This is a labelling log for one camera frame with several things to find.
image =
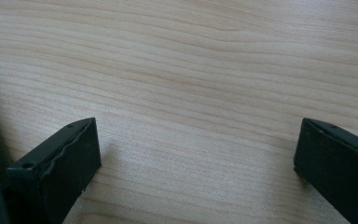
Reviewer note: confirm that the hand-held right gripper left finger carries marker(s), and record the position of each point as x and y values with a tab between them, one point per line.
65	168

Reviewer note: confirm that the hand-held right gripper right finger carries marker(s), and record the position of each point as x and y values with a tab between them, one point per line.
338	168

